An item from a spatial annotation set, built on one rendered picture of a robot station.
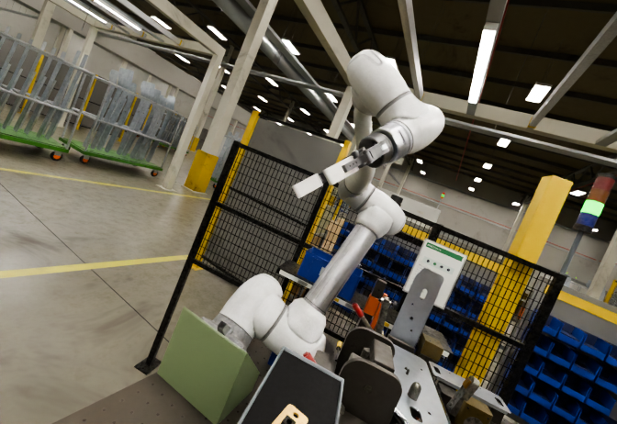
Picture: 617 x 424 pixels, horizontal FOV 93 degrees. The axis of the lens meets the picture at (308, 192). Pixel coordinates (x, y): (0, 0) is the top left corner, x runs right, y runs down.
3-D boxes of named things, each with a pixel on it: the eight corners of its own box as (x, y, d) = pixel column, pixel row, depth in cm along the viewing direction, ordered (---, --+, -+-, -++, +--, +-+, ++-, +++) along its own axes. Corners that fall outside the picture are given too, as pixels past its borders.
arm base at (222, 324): (196, 315, 95) (208, 300, 99) (210, 333, 112) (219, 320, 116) (240, 347, 90) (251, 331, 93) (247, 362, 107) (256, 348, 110)
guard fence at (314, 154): (281, 324, 303) (356, 145, 293) (274, 328, 290) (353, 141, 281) (196, 263, 360) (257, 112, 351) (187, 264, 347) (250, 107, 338)
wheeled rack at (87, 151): (79, 163, 589) (110, 81, 580) (54, 148, 628) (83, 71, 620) (159, 178, 763) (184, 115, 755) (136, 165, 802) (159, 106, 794)
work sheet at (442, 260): (443, 309, 152) (467, 255, 151) (402, 290, 157) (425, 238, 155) (443, 308, 154) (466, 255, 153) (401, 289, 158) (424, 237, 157)
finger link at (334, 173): (357, 170, 54) (359, 169, 54) (330, 185, 51) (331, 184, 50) (350, 156, 54) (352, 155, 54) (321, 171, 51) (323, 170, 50)
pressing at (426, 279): (414, 347, 128) (445, 277, 126) (389, 335, 130) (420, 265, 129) (414, 347, 129) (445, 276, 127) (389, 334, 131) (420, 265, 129)
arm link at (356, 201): (354, 162, 120) (380, 182, 120) (343, 175, 138) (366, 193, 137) (336, 185, 117) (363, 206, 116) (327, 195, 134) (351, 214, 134)
